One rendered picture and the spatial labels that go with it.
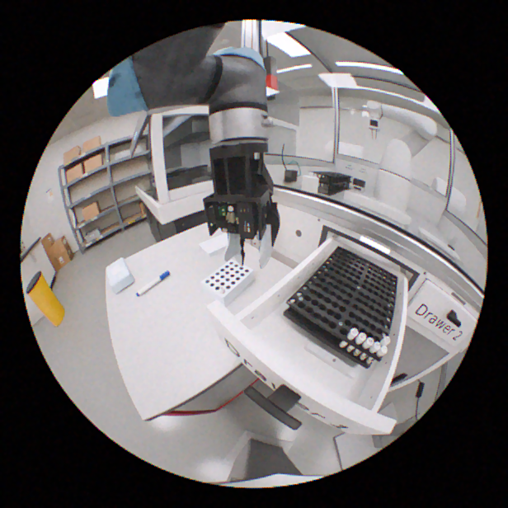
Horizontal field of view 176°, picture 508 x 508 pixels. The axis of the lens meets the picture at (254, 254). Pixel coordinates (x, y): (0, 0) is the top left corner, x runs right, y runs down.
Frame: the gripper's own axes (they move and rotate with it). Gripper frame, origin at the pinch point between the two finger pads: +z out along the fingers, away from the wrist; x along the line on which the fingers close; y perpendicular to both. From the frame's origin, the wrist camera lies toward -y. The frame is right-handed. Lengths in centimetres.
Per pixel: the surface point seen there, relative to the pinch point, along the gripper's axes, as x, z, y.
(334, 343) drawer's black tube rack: 15.9, 3.9, 13.1
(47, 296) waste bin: -236, 40, 74
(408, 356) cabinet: 58, 29, 10
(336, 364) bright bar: 17.3, 6.2, 15.8
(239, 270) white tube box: -6.2, 10.6, -7.2
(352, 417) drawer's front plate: 16.3, -1.9, 24.7
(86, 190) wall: -401, -47, -100
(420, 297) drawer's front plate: 41.6, 3.8, 3.0
